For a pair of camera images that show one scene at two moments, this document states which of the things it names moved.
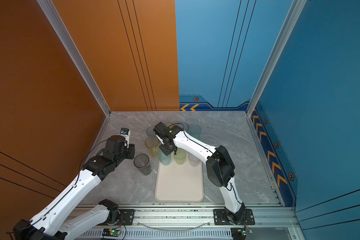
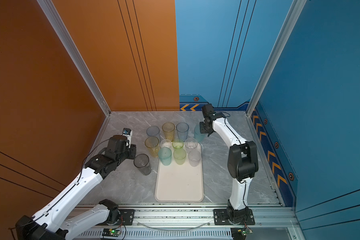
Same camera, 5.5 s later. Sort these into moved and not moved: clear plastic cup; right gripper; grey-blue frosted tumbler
Moved: right gripper
Not moved: grey-blue frosted tumbler; clear plastic cup
